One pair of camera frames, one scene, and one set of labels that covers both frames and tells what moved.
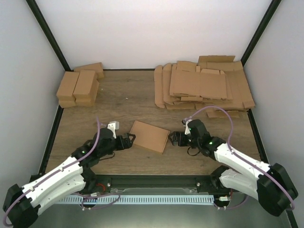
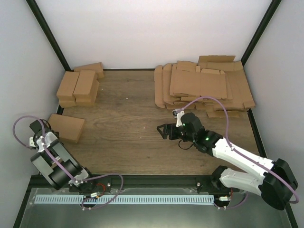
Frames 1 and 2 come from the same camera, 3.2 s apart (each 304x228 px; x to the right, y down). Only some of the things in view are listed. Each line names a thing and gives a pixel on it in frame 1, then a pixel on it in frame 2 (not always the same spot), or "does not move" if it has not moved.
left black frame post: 47,32 does not move
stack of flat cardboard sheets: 216,84 does not move
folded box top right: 86,84 does not move
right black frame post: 272,8 does not move
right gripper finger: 172,135 → 166,125
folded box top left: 65,90 does not move
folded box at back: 98,67 does not move
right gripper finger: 174,143 → 164,135
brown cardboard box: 150,137 → 68,127
